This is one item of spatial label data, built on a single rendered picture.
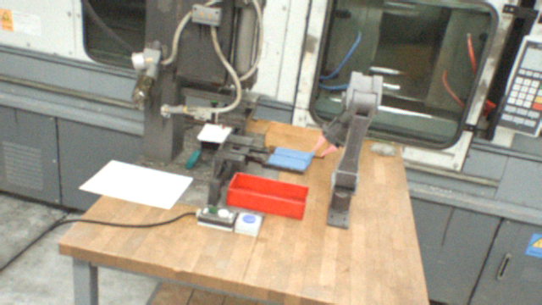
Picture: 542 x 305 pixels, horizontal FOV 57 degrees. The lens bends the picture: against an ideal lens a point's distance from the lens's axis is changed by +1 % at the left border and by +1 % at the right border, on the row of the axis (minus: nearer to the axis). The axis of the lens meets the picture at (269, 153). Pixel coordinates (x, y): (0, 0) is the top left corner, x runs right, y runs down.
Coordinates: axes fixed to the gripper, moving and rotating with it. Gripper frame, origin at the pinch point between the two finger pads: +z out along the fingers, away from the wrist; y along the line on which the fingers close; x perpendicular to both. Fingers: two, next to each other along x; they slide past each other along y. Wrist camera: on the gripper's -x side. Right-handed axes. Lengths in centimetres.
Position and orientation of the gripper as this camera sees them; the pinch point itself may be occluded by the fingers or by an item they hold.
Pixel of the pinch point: (318, 152)
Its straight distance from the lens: 182.0
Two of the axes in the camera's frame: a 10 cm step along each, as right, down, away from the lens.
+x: -1.8, 3.9, -9.0
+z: -5.9, 6.9, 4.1
